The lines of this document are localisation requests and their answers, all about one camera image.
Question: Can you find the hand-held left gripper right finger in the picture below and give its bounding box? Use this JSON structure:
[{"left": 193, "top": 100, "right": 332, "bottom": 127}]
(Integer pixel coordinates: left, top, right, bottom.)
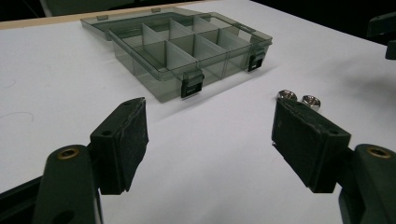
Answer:
[{"left": 271, "top": 97, "right": 352, "bottom": 194}]

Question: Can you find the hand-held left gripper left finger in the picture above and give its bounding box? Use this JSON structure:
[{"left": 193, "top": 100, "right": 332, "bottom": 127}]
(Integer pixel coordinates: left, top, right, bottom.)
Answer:
[{"left": 89, "top": 96, "right": 149, "bottom": 196}]

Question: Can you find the silver metal hex nut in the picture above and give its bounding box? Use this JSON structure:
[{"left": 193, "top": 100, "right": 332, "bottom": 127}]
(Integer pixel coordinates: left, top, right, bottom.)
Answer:
[
  {"left": 276, "top": 89, "right": 299, "bottom": 103},
  {"left": 301, "top": 94, "right": 322, "bottom": 113}
]

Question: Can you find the clear plastic compartment box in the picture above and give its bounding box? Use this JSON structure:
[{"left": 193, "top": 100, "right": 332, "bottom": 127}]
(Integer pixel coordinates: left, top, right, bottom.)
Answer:
[{"left": 79, "top": 7, "right": 274, "bottom": 104}]

